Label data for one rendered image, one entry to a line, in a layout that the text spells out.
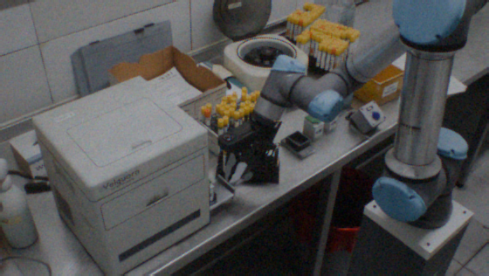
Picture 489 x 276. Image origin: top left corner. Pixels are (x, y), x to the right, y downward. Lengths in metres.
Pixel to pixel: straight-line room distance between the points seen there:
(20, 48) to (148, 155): 0.63
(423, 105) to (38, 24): 1.03
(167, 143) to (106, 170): 0.14
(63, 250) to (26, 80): 0.54
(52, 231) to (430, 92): 0.92
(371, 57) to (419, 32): 0.29
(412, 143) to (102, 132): 0.63
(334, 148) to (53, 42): 0.86
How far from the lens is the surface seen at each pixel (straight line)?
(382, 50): 1.17
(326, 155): 1.51
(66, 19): 1.56
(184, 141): 1.06
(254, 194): 1.36
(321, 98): 1.17
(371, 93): 1.71
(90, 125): 1.13
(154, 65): 1.69
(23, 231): 1.28
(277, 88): 1.22
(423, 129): 1.04
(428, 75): 0.98
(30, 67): 1.57
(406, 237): 1.31
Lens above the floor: 1.85
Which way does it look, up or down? 39 degrees down
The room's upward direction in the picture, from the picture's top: 2 degrees clockwise
